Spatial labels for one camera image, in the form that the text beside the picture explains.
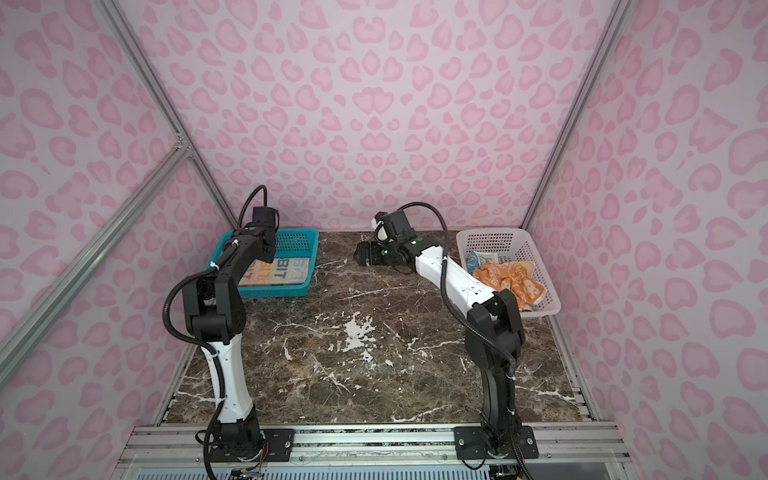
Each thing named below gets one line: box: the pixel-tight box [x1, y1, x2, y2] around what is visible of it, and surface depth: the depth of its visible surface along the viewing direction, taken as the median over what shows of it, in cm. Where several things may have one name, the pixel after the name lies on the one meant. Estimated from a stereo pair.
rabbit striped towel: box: [238, 258, 309, 287], surface depth 108 cm
